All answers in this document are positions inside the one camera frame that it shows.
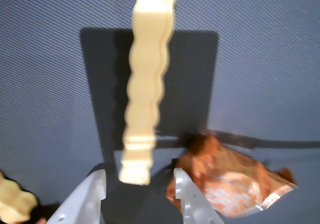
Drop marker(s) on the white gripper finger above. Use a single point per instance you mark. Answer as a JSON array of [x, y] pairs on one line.
[[85, 199], [192, 204]]

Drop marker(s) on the yellow crinkle toy fry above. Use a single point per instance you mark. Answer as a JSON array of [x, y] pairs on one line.
[[142, 96], [12, 201]]

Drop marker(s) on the crumpled orange candy wrapper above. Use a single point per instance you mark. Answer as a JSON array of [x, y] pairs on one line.
[[237, 179]]

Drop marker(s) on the dark grey mat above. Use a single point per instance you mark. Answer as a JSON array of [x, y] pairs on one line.
[[250, 59]]

